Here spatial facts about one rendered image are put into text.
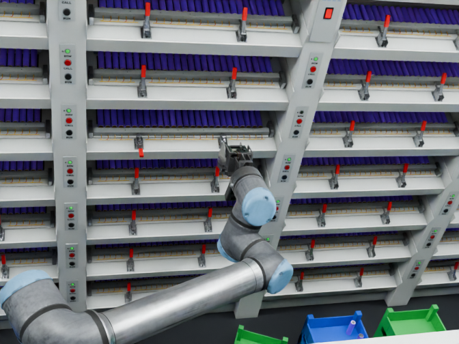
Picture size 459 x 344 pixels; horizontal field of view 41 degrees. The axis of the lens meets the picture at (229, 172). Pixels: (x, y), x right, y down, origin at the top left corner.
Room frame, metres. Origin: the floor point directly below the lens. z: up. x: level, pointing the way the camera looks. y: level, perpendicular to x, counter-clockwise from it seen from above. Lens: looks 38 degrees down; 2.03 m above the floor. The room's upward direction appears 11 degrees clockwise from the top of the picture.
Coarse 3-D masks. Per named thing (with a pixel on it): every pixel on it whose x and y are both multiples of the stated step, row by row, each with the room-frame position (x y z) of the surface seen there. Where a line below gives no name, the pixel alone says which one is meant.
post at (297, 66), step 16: (304, 0) 1.67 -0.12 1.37; (304, 16) 1.65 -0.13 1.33; (336, 32) 1.63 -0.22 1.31; (304, 48) 1.61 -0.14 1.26; (320, 48) 1.62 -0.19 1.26; (288, 64) 1.68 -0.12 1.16; (304, 64) 1.61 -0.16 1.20; (320, 64) 1.63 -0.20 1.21; (320, 80) 1.63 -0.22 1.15; (304, 96) 1.62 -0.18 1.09; (288, 112) 1.61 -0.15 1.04; (288, 128) 1.61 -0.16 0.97; (304, 128) 1.63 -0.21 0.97; (288, 144) 1.61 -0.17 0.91; (304, 144) 1.63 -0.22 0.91; (272, 160) 1.63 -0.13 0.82; (272, 176) 1.61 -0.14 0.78; (272, 192) 1.61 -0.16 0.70; (288, 192) 1.63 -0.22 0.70; (272, 224) 1.62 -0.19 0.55; (240, 304) 1.61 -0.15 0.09; (256, 304) 1.63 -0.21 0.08
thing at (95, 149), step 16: (272, 112) 1.71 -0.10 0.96; (272, 128) 1.65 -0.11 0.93; (96, 144) 1.45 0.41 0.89; (112, 144) 1.46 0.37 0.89; (128, 144) 1.48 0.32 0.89; (144, 144) 1.49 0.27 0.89; (160, 144) 1.51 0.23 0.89; (176, 144) 1.52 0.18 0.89; (192, 144) 1.54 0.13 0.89; (208, 144) 1.55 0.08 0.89; (256, 144) 1.60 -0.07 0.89; (272, 144) 1.62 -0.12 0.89
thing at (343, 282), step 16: (304, 272) 1.76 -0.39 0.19; (320, 272) 1.78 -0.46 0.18; (336, 272) 1.80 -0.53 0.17; (352, 272) 1.84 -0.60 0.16; (368, 272) 1.85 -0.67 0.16; (384, 272) 1.87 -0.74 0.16; (288, 288) 1.69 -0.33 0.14; (304, 288) 1.71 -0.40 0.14; (320, 288) 1.73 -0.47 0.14; (336, 288) 1.75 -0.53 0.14; (352, 288) 1.77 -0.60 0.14; (368, 288) 1.79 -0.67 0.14; (384, 288) 1.81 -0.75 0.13
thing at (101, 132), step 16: (96, 128) 1.48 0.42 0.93; (112, 128) 1.49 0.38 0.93; (128, 128) 1.51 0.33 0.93; (144, 128) 1.52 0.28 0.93; (160, 128) 1.54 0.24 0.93; (176, 128) 1.55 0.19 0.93; (192, 128) 1.57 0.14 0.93; (208, 128) 1.59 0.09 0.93; (224, 128) 1.60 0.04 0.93; (240, 128) 1.62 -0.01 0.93; (256, 128) 1.64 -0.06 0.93
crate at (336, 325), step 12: (360, 312) 1.42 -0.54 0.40; (312, 324) 1.37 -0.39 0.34; (324, 324) 1.39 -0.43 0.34; (336, 324) 1.40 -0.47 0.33; (348, 324) 1.42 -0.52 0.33; (360, 324) 1.39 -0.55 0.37; (312, 336) 1.29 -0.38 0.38; (324, 336) 1.34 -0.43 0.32; (336, 336) 1.35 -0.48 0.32; (348, 336) 1.36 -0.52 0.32
